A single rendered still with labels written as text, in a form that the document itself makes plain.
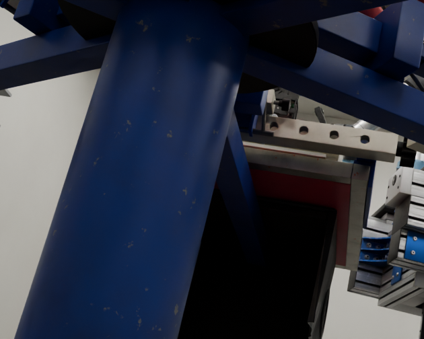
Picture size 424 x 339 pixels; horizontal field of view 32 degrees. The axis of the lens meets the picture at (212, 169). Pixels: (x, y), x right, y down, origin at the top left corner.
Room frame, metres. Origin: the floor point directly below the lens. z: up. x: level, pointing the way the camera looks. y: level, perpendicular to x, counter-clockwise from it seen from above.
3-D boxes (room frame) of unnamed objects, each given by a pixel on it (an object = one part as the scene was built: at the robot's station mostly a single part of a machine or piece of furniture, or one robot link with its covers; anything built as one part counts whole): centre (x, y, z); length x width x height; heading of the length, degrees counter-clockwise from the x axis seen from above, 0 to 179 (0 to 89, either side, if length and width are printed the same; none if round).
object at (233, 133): (1.59, -0.05, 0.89); 1.24 x 0.06 x 0.06; 166
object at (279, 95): (1.82, -0.14, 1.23); 0.09 x 0.08 x 0.12; 77
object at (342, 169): (2.01, -0.16, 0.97); 0.79 x 0.58 x 0.04; 166
